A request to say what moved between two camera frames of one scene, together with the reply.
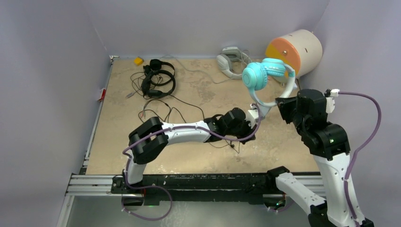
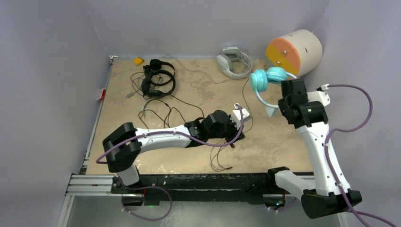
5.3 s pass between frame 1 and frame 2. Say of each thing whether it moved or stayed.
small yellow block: stayed
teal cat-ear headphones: moved
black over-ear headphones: stayed
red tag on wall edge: stayed
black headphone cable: moved
